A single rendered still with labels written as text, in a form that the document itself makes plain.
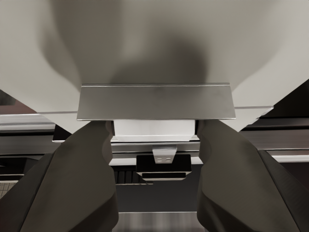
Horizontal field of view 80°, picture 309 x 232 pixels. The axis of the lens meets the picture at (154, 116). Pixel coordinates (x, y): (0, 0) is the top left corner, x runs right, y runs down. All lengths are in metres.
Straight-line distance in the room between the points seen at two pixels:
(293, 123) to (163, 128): 0.46
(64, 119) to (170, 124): 0.09
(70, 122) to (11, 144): 0.44
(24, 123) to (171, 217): 0.23
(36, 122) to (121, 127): 0.16
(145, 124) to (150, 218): 0.11
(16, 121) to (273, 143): 0.53
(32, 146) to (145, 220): 0.41
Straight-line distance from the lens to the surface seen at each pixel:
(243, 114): 0.17
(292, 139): 0.57
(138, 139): 0.22
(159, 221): 0.23
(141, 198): 0.74
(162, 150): 0.27
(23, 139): 0.60
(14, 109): 0.29
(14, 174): 0.52
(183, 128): 0.18
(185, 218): 0.24
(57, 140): 0.26
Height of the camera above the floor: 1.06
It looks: 22 degrees down
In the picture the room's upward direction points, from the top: 179 degrees clockwise
